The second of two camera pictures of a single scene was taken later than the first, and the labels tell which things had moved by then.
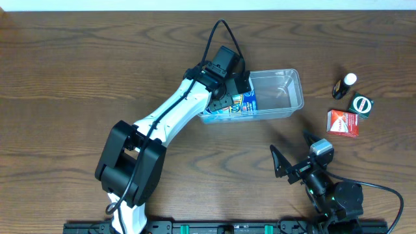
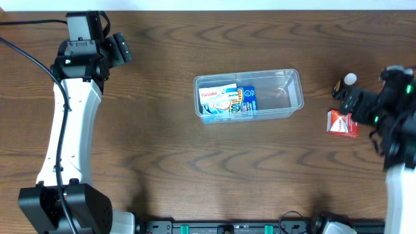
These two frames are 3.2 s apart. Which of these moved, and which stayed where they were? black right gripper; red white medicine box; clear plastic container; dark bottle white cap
Moved: black right gripper
Stayed: red white medicine box; clear plastic container; dark bottle white cap
